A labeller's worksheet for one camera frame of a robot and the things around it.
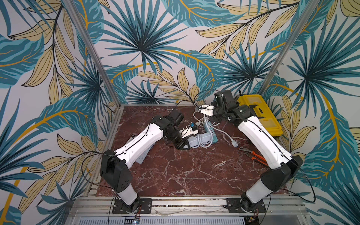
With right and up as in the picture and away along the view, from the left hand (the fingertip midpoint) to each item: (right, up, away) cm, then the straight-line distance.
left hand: (186, 148), depth 74 cm
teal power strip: (+21, +3, +24) cm, 31 cm away
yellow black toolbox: (+52, +21, +21) cm, 60 cm away
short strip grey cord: (+27, +3, +4) cm, 27 cm away
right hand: (+14, +22, +3) cm, 27 cm away
